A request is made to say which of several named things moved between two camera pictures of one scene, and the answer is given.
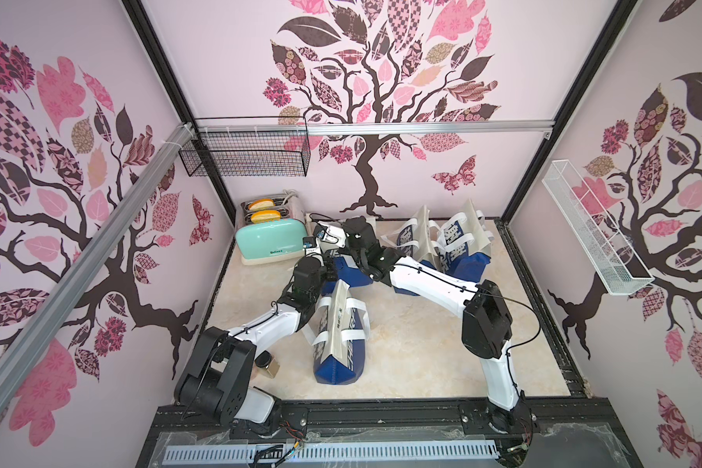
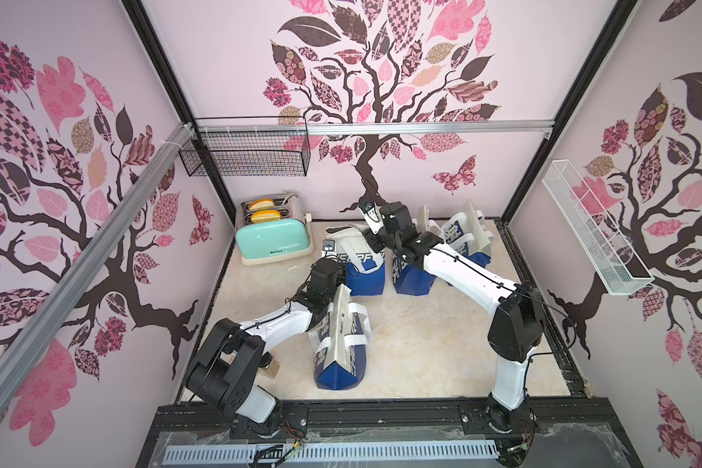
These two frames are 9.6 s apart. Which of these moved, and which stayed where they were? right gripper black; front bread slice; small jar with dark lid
Moved: right gripper black
Stayed: small jar with dark lid; front bread slice
